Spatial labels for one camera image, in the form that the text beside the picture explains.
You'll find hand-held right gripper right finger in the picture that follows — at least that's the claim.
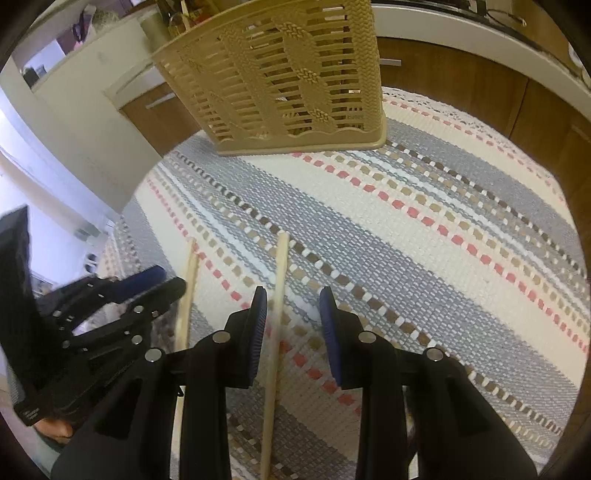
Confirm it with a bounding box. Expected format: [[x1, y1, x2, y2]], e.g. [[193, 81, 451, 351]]
[[318, 285, 539, 480]]

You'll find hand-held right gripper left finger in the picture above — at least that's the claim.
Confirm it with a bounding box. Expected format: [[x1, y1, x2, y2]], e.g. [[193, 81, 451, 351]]
[[50, 285, 269, 480]]

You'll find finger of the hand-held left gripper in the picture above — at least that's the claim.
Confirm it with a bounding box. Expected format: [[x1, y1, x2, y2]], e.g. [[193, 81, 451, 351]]
[[60, 277, 188, 352], [46, 265, 168, 324]]

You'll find plastic bag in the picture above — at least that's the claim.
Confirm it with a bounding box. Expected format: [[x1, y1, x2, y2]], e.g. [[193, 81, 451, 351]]
[[74, 0, 123, 49]]

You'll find person's left hand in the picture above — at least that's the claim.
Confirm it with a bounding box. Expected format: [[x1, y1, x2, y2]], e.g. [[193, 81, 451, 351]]
[[34, 415, 77, 446]]

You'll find striped woven tablecloth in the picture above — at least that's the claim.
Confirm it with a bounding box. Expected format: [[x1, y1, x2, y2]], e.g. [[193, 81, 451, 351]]
[[95, 87, 585, 480]]

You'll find white canister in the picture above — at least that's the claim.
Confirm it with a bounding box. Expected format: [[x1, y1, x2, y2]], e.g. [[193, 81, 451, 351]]
[[141, 9, 169, 42]]

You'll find white kitchen counter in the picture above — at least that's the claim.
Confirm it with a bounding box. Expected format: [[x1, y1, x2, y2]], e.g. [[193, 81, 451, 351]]
[[104, 0, 591, 93]]

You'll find beige plastic utensil basket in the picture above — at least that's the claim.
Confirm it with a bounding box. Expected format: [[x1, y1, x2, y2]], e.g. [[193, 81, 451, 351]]
[[151, 0, 387, 157]]

